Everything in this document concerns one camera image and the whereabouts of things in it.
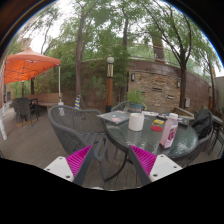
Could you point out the blue yellow striped bollard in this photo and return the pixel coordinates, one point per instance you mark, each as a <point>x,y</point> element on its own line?
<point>77,102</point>

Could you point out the orange canopy tent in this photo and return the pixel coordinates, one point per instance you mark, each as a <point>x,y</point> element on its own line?
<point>28,65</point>

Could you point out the silver laptop with stickers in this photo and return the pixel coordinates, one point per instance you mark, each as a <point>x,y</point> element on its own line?
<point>115,117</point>

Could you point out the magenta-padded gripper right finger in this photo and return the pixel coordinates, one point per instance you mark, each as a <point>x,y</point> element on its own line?
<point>145,160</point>

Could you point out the wall lantern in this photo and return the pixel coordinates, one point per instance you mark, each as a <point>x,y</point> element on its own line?
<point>133,77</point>
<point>178,84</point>

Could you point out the wooden bench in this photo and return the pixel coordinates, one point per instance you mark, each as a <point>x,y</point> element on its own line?
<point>46,99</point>

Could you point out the wooden lamp post white globe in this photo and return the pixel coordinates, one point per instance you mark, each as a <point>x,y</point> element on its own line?
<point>109,86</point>

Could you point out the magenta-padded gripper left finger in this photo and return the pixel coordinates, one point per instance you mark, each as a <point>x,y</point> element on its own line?
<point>76,161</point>

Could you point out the pink juice bottle white cap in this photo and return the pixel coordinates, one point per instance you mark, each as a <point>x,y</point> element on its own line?
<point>169,131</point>

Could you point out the white cup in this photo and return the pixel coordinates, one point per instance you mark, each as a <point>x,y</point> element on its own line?
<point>136,122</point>

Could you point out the green plant in teal pot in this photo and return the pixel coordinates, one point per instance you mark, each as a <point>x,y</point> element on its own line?
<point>135,98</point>

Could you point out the black jacket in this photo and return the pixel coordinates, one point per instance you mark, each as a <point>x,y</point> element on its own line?
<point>201,123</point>

